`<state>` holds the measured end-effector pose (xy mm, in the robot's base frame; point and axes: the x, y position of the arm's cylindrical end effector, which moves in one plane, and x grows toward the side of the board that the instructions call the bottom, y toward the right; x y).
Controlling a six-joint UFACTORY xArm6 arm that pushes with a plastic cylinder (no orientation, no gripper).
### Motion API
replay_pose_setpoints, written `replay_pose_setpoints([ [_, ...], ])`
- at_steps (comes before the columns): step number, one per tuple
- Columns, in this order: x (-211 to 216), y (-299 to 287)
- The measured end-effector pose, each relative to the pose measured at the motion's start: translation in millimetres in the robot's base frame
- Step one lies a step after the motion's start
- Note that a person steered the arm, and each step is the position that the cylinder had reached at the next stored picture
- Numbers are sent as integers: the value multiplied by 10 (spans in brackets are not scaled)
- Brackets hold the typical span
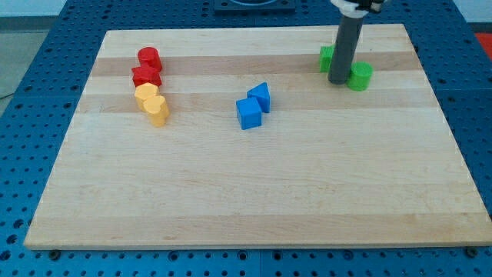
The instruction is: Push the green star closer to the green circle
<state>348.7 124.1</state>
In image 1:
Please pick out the blue cube block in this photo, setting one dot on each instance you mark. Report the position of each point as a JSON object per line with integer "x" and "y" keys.
{"x": 249, "y": 113}

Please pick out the red star block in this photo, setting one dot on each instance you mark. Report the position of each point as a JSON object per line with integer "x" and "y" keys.
{"x": 146, "y": 74}

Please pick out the yellow hexagon block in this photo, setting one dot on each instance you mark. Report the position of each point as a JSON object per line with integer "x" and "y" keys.
{"x": 144, "y": 92}

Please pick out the yellow heart block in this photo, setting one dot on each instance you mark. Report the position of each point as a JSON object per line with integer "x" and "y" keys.
{"x": 156, "y": 108}

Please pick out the green cylinder block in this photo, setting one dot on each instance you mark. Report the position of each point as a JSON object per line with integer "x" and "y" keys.
{"x": 360, "y": 76}

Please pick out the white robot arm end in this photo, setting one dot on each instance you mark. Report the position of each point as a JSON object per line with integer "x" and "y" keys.
{"x": 358, "y": 8}

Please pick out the red cylinder block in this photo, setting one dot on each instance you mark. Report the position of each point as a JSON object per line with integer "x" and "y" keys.
{"x": 150, "y": 56}

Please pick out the green star block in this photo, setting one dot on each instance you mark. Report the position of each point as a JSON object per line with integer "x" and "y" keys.
{"x": 325, "y": 57}

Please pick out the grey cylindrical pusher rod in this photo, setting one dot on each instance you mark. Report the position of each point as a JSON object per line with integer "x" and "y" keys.
{"x": 346, "y": 42}

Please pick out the blue triangle block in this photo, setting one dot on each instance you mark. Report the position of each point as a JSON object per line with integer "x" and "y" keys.
{"x": 262, "y": 93}

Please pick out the wooden board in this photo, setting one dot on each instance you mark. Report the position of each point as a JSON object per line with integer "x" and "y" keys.
{"x": 328, "y": 167}

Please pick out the dark blue base plate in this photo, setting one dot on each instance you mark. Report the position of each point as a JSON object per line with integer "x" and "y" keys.
{"x": 231, "y": 6}

